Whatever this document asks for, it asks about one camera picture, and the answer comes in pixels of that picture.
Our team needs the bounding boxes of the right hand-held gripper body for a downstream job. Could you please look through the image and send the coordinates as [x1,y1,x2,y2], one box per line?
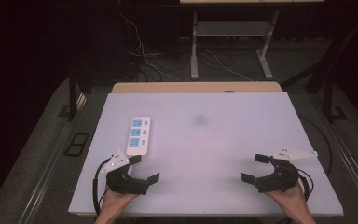
[255,146,319,194]

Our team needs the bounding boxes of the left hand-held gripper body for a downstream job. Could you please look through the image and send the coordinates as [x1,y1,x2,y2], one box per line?
[100,149,149,196]

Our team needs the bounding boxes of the white power strip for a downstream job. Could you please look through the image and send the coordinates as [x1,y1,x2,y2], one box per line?
[125,116,152,156]

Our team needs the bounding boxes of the person's left hand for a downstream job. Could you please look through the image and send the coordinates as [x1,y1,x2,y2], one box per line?
[100,186,138,220]

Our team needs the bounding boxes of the person's right hand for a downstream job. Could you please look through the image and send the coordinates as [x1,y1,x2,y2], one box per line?
[264,182,310,218]

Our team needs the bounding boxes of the white board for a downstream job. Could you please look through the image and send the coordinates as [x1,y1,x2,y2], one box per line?
[67,91,345,218]

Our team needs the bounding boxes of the black metal stand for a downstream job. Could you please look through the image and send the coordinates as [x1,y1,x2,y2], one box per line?
[281,12,358,123]
[67,66,79,122]

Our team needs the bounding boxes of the wooden table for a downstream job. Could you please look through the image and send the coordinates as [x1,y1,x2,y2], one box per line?
[111,81,283,94]

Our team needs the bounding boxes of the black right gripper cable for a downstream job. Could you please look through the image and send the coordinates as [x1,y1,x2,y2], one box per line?
[296,167,315,202]

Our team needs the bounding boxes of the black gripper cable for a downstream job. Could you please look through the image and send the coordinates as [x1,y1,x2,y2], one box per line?
[296,167,315,202]
[92,158,112,217]

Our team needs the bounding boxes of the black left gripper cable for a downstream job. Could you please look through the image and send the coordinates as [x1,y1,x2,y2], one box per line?
[92,158,112,217]

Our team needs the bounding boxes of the black floor cable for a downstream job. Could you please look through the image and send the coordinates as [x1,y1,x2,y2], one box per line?
[297,115,334,177]

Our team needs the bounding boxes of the black floor frame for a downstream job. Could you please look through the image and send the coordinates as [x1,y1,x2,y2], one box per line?
[63,132,90,157]

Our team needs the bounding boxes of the aluminium floor rail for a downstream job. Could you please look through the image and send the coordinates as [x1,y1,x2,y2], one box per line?
[310,92,358,218]
[18,92,89,224]

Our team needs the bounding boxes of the white floor cable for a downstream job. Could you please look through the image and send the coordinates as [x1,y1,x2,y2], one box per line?
[204,49,254,82]
[117,11,183,82]

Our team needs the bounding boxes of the grey metal table frame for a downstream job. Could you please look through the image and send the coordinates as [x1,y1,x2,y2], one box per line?
[189,9,281,81]

